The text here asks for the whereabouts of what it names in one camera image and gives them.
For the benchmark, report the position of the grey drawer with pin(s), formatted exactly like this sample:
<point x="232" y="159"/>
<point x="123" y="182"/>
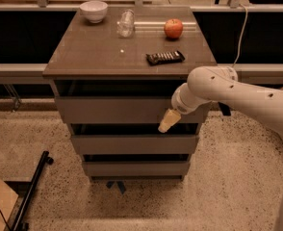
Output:
<point x="135" y="169"/>
<point x="108" y="110"/>
<point x="165" y="144"/>

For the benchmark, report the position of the red apple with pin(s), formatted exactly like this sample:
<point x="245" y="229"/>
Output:
<point x="173" y="28"/>

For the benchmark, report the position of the grey metal railing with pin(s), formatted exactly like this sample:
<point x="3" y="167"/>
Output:
<point x="31" y="74"/>

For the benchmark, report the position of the black metal stand bar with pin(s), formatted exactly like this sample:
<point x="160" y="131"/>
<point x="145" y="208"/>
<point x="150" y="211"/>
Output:
<point x="18" y="223"/>

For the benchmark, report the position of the grey drawer cabinet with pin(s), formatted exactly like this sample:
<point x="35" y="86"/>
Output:
<point x="92" y="60"/>

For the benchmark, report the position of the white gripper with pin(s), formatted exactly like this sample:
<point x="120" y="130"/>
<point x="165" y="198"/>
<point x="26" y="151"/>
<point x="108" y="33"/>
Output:
<point x="180" y="107"/>

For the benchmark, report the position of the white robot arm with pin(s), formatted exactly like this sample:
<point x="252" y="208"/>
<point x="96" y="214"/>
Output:
<point x="237" y="177"/>

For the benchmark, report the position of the grey top drawer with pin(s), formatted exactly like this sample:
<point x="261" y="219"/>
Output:
<point x="108" y="110"/>

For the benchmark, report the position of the black chocolate bar wrapper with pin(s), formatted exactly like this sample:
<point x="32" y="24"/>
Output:
<point x="169" y="57"/>

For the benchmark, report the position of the white ceramic bowl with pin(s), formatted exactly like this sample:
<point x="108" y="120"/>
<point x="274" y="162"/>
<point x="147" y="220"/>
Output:
<point x="94" y="11"/>

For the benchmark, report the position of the grey bottom drawer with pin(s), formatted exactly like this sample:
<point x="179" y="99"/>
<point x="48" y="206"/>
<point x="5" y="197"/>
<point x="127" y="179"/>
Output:
<point x="135" y="169"/>

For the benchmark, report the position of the grey middle drawer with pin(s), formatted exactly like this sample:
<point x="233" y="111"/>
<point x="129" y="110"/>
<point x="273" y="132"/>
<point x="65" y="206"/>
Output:
<point x="165" y="144"/>

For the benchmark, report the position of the clear drinking glass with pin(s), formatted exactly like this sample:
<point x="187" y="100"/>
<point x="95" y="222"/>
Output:
<point x="125" y="26"/>

